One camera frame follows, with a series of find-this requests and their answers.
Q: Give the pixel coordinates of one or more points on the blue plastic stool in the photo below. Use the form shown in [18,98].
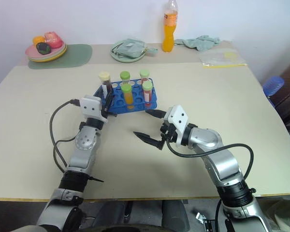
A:
[273,85]

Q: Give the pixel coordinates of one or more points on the green-capped red test tube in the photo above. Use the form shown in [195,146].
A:
[147,93]

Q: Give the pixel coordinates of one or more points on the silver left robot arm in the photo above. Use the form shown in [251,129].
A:
[83,149]

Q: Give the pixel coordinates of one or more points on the orange soda bottle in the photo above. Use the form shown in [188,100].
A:
[169,33]

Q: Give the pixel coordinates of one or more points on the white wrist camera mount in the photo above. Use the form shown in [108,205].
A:
[91,106]
[178,118]

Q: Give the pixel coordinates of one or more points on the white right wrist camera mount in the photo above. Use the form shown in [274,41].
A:
[178,118]

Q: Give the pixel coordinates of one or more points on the pink plate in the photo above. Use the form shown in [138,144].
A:
[31,52]

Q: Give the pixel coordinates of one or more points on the yellow plate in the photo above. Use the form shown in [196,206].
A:
[59,55]

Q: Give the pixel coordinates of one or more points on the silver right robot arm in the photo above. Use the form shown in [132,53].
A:
[222,164]

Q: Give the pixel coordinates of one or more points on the pink toy fruit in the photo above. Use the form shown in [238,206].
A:
[53,39]

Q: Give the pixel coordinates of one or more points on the green-capped clear test tube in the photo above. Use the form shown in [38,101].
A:
[125,76]

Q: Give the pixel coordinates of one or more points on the orange toy fruit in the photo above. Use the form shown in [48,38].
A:
[38,39]

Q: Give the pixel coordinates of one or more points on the yellow-capped dark red test tube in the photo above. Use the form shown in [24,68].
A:
[106,83]

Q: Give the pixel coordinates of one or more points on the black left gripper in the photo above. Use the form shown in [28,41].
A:
[105,113]

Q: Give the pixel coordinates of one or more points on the black and green toy fruit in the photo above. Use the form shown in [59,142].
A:
[43,47]

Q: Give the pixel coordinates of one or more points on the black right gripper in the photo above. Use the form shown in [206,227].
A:
[168,133]

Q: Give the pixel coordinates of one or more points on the dark rounded shape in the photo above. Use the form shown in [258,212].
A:
[175,215]

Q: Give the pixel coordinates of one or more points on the green-capped orange test tube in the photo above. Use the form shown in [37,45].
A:
[128,95]

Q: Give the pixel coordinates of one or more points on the green-capped pink test tube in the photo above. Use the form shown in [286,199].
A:
[144,74]

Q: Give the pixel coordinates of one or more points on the clear plastic zip bag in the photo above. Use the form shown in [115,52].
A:
[220,58]

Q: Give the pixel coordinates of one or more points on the blue test tube rack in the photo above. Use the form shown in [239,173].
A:
[118,97]

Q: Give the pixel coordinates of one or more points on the green placemat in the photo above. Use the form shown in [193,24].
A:
[75,54]

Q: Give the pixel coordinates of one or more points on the green crumpled cloth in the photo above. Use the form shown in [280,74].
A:
[200,42]

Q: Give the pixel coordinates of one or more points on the pale green plate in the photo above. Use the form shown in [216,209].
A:
[117,58]

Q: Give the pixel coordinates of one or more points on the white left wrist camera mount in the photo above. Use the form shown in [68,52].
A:
[91,106]

